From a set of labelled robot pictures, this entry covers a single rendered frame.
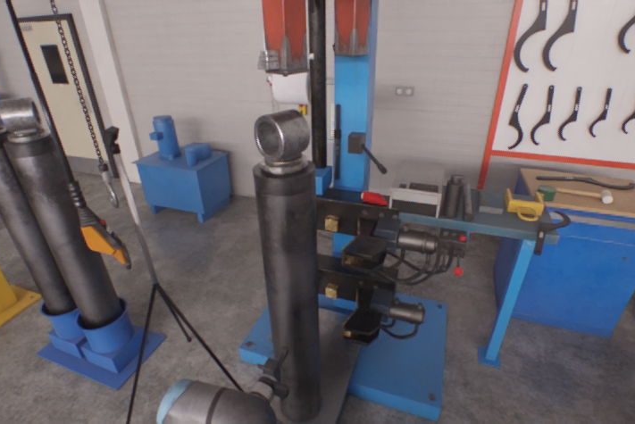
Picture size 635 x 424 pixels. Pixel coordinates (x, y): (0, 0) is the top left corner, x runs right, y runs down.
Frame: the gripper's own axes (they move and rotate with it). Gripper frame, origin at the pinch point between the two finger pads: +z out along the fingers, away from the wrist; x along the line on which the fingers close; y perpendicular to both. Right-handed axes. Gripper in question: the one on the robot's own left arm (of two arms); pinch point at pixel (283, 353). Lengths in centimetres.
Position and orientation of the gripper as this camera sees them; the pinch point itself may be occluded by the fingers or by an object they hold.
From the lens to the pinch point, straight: 158.0
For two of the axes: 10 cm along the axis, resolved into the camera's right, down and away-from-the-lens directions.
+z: 3.4, -4.5, 8.2
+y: -9.4, -1.5, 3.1
